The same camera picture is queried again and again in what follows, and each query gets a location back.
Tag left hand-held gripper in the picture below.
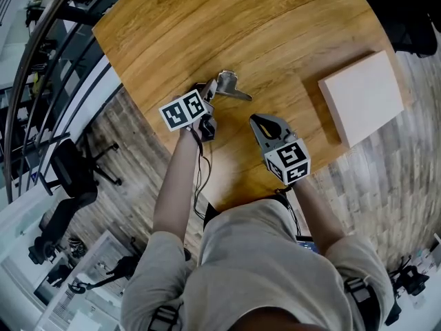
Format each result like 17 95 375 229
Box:
158 79 220 143

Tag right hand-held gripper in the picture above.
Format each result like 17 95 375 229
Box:
249 112 312 187

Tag small metal object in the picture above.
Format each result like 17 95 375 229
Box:
216 68 254 102

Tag person's left forearm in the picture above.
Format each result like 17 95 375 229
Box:
152 128 204 244

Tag person's right forearm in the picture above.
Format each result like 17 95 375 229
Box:
291 176 347 257

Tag flat white box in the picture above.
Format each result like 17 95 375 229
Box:
317 50 405 150

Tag dark device with blue screen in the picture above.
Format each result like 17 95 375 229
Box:
295 239 320 255

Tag person's light grey t-shirt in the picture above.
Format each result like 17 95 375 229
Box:
120 198 396 331

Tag black office chair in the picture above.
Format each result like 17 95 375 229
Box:
387 263 431 298
50 137 123 200
27 191 100 265
387 0 441 59

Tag black railing with wooden handrail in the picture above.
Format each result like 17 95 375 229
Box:
2 0 139 203

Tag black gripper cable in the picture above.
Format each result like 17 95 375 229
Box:
188 126 213 221
274 183 306 237

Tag black shoulder strap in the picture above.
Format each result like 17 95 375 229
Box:
343 276 380 324
147 303 183 331

